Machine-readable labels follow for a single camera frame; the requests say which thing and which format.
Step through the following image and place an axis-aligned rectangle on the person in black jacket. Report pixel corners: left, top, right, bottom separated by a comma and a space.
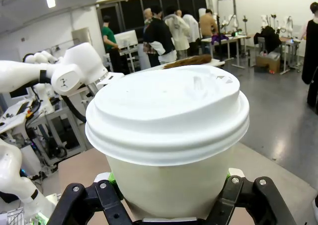
143, 5, 178, 67

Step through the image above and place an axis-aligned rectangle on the black jacket on chair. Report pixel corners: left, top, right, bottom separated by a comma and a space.
253, 25, 283, 55

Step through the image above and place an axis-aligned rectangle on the cardboard box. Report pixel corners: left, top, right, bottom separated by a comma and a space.
255, 51, 281, 73

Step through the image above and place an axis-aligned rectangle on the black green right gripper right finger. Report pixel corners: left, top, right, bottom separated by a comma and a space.
205, 168, 297, 225

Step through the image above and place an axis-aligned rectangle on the person in black clothes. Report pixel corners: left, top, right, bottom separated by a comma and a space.
301, 1, 318, 85

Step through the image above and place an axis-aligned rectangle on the white plastic cup lid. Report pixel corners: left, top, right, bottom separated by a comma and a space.
84, 65, 250, 166

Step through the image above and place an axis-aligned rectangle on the white lab table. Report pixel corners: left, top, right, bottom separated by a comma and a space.
278, 36, 307, 75
200, 34, 252, 69

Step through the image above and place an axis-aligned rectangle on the person in white coat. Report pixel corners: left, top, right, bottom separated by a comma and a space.
181, 9, 201, 57

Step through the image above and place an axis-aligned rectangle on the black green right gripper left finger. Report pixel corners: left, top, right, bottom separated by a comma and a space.
48, 172, 133, 225

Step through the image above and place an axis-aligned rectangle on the white monitor on stand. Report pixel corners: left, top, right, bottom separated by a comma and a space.
113, 29, 139, 52

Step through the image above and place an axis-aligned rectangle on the grey equipment cart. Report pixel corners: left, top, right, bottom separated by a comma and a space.
0, 95, 87, 166

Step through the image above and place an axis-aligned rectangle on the white paper cup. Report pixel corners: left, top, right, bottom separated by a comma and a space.
104, 142, 236, 221

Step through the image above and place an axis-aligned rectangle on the black cable hose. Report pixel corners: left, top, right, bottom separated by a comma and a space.
61, 94, 87, 124

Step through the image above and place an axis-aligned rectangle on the person in brown jacket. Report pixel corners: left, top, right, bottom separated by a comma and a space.
198, 8, 219, 55

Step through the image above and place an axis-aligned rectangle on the person in cream hoodie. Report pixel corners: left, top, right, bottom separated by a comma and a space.
164, 6, 191, 61

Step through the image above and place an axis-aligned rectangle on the person in green shirt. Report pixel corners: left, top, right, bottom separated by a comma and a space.
100, 15, 122, 73

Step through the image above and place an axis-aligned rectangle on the white-haired person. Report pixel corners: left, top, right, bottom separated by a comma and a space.
143, 8, 154, 27

